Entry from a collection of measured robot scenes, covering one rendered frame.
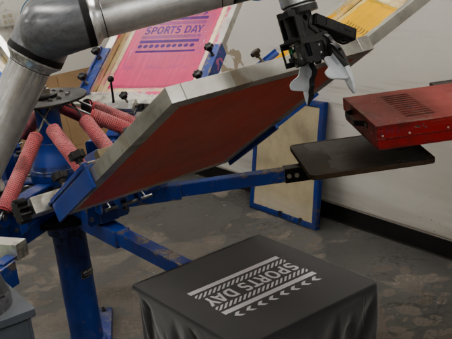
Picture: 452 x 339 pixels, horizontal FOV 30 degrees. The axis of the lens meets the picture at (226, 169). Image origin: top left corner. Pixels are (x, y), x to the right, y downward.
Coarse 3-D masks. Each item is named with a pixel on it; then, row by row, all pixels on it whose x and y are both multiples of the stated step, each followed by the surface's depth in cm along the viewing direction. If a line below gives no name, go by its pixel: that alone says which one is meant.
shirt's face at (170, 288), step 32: (224, 256) 238; (256, 256) 235; (288, 256) 233; (160, 288) 223; (192, 288) 221; (320, 288) 213; (352, 288) 211; (224, 320) 202; (256, 320) 200; (288, 320) 199
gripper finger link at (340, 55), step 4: (328, 40) 171; (332, 40) 170; (328, 44) 170; (332, 44) 169; (336, 44) 169; (328, 48) 170; (332, 48) 169; (336, 48) 169; (340, 48) 169; (328, 52) 171; (332, 52) 170; (336, 52) 169; (340, 52) 169; (336, 56) 169; (340, 56) 169; (344, 56) 169; (340, 60) 169; (344, 60) 169; (344, 64) 168; (348, 64) 169
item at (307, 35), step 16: (288, 16) 168; (304, 16) 173; (288, 32) 170; (304, 32) 170; (320, 32) 170; (288, 48) 174; (304, 48) 167; (320, 48) 170; (288, 64) 173; (304, 64) 169
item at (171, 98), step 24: (360, 48) 200; (240, 72) 181; (264, 72) 184; (288, 72) 188; (168, 96) 171; (192, 96) 173; (216, 96) 180; (144, 120) 182; (120, 144) 194; (96, 168) 208
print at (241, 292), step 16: (272, 256) 234; (240, 272) 226; (256, 272) 225; (272, 272) 224; (288, 272) 223; (304, 272) 222; (208, 288) 220; (224, 288) 219; (240, 288) 218; (256, 288) 217; (272, 288) 216; (288, 288) 215; (208, 304) 211; (224, 304) 210; (240, 304) 209; (256, 304) 208
